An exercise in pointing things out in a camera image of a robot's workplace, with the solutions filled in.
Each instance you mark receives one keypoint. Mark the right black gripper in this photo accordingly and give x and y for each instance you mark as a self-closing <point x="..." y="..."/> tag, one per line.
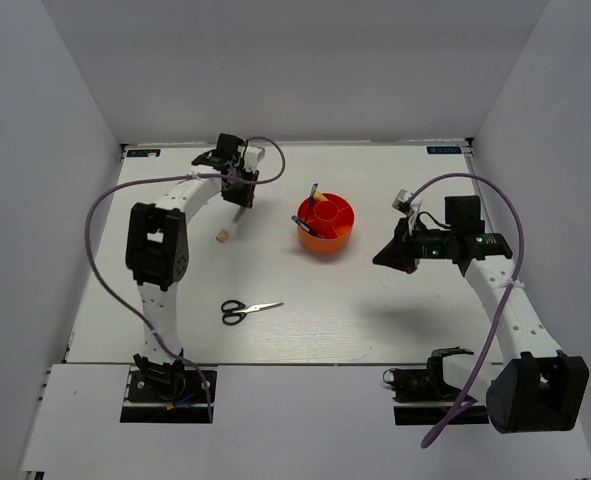
<point x="394" y="254"/>

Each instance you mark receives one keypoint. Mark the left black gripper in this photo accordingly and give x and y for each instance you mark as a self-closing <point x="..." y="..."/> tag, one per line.
<point x="244" y="198"/>

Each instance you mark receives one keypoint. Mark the small tan eraser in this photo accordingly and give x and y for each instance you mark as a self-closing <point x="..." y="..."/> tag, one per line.
<point x="222" y="236"/>

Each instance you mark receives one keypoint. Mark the green gel pen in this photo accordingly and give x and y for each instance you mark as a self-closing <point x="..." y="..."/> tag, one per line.
<point x="306" y="228"/>

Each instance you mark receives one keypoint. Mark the blue gel pen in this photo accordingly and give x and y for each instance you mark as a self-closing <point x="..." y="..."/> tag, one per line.
<point x="312" y="194"/>

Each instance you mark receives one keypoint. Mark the orange-capped highlighter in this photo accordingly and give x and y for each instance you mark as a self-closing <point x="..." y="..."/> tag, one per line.
<point x="238" y="215"/>

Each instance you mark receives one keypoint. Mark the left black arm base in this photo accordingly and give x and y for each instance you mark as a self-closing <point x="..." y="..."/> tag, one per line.
<point x="149" y="402"/>

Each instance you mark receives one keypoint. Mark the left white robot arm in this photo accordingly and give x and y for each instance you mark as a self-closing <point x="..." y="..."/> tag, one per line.
<point x="157" y="250"/>

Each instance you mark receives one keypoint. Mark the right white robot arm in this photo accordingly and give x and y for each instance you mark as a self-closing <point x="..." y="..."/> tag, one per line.
<point x="538" y="387"/>

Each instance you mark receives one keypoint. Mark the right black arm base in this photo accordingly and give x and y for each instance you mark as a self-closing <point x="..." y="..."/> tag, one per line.
<point x="416" y="402"/>

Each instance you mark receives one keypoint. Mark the left blue corner label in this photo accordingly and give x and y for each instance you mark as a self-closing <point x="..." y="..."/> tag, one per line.
<point x="143" y="153"/>

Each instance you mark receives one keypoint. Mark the blue corner label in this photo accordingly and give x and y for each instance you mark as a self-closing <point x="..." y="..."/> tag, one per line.
<point x="143" y="153"/>
<point x="443" y="150"/>

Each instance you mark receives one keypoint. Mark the orange round compartment container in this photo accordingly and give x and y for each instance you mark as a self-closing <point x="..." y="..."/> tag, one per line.
<point x="326" y="217"/>

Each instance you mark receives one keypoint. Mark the right blue corner label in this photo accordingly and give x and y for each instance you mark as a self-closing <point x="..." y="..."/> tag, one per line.
<point x="443" y="150"/>

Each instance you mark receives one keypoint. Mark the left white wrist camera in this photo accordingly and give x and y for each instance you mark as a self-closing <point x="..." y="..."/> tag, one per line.
<point x="252" y="156"/>

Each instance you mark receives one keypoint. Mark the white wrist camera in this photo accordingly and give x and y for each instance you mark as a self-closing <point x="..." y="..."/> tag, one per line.
<point x="252" y="156"/>
<point x="408" y="207"/>

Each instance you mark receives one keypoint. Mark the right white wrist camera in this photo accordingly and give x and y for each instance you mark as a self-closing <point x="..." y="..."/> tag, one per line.
<point x="408" y="207"/>

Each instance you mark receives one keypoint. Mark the black-handled scissors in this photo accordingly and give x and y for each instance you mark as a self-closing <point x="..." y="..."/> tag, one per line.
<point x="235" y="311"/>

